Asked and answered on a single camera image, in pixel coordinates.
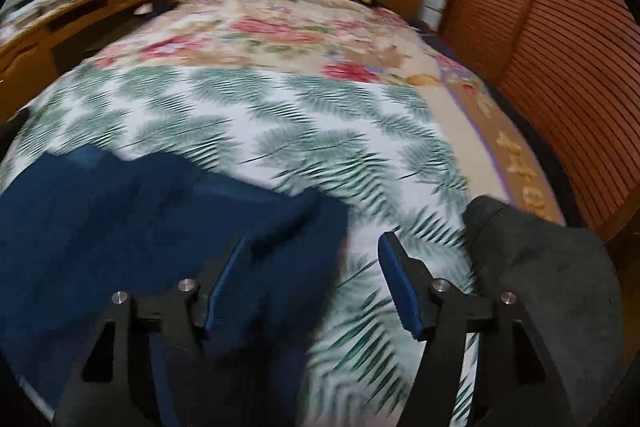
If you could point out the wooden desk with cabinets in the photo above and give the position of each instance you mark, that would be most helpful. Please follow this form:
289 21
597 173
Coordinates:
25 57

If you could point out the wooden louvered wardrobe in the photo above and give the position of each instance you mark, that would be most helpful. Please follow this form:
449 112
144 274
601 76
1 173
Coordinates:
560 32

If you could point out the navy blue suit jacket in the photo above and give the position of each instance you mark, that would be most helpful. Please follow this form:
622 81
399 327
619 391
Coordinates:
125 232

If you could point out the floral blanket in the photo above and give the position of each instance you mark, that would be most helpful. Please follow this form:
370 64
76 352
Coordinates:
280 32

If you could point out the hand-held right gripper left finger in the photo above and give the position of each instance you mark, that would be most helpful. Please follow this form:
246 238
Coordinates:
225 287

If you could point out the palm leaf print bedsheet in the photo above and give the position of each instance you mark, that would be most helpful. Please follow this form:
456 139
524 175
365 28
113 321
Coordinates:
300 117

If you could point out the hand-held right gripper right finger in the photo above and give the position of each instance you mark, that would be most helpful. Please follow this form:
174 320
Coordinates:
400 292

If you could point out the dark grey cloth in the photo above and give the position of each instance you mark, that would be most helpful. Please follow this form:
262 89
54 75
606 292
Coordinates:
540 297

